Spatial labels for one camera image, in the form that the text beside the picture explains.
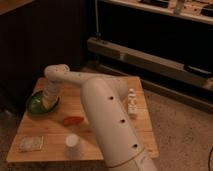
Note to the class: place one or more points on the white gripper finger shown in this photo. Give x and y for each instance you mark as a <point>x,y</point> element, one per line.
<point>53,106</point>
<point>45,106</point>

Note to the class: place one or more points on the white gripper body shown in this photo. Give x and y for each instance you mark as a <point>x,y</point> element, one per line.
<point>51,92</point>

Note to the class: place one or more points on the green ceramic bowl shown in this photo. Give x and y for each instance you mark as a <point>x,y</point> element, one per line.
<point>34,104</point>

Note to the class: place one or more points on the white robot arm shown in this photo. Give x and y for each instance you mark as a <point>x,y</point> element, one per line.
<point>101,97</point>

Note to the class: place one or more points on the orange carrot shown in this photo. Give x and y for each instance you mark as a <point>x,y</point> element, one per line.
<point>73,120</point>

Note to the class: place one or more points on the wooden table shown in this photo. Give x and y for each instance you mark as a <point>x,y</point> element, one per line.
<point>51,127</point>

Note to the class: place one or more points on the white paper cup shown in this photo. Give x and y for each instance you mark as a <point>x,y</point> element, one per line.
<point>73,146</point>

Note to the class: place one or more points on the clear plastic wrapped packet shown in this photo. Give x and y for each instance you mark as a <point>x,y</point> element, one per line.
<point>33,143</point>

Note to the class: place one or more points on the grey baseboard heater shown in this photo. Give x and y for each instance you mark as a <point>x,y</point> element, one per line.
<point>149,62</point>

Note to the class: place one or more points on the vertical metal pole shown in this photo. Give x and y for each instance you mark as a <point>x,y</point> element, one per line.
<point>98,34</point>

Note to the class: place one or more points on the white bottle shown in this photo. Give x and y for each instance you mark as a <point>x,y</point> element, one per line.
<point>132,102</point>

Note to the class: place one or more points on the wooden shelf with items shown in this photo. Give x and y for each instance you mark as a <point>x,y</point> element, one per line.
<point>184,9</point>

